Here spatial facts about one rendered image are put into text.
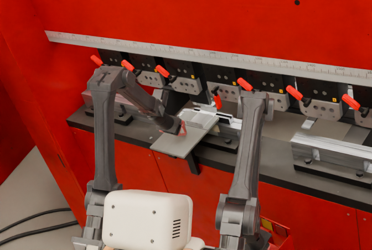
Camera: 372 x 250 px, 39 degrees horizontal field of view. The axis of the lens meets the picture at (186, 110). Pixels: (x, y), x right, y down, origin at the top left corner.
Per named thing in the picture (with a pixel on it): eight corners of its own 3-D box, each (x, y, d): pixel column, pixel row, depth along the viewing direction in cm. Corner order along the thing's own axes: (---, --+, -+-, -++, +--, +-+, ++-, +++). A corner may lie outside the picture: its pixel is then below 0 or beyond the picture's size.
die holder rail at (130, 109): (87, 108, 280) (80, 93, 275) (94, 101, 283) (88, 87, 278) (156, 125, 250) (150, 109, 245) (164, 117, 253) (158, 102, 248)
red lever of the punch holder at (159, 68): (155, 67, 214) (172, 82, 213) (160, 61, 216) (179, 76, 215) (154, 69, 215) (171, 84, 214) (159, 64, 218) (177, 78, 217)
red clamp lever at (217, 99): (215, 109, 207) (210, 89, 202) (221, 104, 210) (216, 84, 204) (219, 110, 206) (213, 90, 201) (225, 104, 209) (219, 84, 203)
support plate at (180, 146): (150, 149, 216) (149, 147, 216) (186, 112, 232) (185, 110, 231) (184, 159, 206) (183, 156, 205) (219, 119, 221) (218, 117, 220)
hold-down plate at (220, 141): (180, 140, 235) (179, 135, 234) (187, 133, 238) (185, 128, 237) (236, 155, 217) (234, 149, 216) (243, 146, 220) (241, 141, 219)
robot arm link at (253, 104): (237, 77, 154) (272, 79, 152) (241, 98, 166) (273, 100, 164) (213, 226, 136) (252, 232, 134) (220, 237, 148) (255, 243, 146)
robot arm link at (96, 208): (84, 220, 155) (101, 222, 153) (91, 186, 157) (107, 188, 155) (97, 222, 163) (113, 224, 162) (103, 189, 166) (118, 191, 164)
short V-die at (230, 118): (192, 116, 231) (191, 110, 229) (196, 112, 233) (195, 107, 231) (230, 124, 219) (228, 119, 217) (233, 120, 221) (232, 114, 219)
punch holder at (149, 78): (138, 84, 235) (127, 52, 226) (150, 73, 240) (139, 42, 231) (164, 89, 226) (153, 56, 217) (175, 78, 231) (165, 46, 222)
